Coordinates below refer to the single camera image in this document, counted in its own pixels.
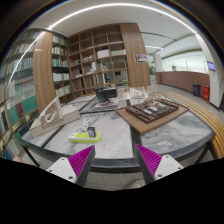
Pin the curved wooden bench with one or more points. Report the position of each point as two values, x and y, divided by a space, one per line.
208 117

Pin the wooden cubby bookshelf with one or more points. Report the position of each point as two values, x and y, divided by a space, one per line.
103 56

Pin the white architectural model on base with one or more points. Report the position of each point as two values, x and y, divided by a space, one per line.
53 116

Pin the reception counter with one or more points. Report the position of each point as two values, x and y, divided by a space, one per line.
182 79

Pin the small white building models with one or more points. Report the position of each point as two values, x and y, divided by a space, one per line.
136 92

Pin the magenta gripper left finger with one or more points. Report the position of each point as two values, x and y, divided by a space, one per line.
75 168

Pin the wall monitor screen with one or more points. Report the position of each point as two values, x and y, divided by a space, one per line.
211 66

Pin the light wooden base board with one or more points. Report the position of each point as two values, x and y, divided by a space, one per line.
143 128

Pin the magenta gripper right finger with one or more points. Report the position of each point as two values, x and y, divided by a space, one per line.
154 166

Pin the yellow-green power strip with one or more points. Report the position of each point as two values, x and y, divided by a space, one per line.
84 137

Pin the dark bin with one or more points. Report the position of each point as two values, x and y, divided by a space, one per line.
196 89

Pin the red bin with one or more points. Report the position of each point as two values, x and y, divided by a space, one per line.
206 92

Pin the dark brown building model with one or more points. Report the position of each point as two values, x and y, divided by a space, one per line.
149 112

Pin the left bookshelf with books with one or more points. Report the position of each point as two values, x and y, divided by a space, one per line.
34 71

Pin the framed poster on wall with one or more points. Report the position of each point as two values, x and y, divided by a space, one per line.
141 58

